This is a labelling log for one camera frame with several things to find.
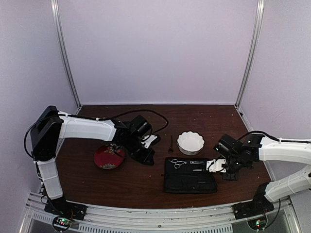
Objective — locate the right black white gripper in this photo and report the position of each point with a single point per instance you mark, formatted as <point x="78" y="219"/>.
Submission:
<point x="234" y="176"/>

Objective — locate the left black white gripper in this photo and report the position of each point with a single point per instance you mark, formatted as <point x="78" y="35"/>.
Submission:
<point x="144" y="159"/>

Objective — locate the silver thinning scissors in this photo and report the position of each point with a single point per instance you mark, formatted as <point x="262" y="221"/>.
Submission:
<point x="177" y="163"/>

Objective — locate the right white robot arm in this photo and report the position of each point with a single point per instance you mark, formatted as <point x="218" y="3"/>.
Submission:
<point x="258" y="146"/>

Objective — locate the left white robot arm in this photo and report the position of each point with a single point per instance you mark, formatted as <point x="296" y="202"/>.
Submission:
<point x="54" y="125"/>

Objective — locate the red floral plate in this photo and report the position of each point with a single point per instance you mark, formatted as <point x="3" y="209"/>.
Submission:
<point x="109" y="156"/>

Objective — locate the black zip tool case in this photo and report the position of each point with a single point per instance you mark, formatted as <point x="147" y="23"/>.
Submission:
<point x="191" y="178"/>

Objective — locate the white scalloped bowl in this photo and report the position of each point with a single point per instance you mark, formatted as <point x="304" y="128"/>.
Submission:
<point x="190" y="143"/>

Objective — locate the right round controller board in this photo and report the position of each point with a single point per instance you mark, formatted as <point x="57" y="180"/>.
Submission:
<point x="258" y="223"/>

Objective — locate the round controller board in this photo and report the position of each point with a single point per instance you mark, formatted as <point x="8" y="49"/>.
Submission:
<point x="60" y="223"/>
<point x="258" y="223"/>

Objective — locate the left round controller board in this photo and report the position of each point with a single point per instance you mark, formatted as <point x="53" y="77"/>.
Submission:
<point x="60" y="223"/>

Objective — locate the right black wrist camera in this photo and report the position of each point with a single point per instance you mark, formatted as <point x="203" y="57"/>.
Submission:
<point x="225" y="147"/>

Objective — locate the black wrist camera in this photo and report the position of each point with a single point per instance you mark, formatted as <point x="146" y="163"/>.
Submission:
<point x="225" y="147"/>
<point x="139" y="126"/>

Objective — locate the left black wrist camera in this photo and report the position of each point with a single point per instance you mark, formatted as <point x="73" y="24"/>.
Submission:
<point x="139" y="126"/>

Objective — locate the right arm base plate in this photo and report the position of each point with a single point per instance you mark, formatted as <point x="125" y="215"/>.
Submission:
<point x="251" y="208"/>

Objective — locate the aluminium front rail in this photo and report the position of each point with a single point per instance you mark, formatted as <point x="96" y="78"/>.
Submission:
<point x="209" y="219"/>

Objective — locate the right aluminium frame post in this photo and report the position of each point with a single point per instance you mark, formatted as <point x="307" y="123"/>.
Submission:
<point x="252" y="50"/>

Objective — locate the aluminium frame post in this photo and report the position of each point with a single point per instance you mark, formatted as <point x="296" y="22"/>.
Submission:
<point x="252" y="50"/>
<point x="63" y="51"/>

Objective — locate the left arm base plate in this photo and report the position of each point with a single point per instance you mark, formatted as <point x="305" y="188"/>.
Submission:
<point x="66" y="209"/>

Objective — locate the left aluminium frame post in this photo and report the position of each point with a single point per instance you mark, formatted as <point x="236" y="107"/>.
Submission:
<point x="63" y="51"/>

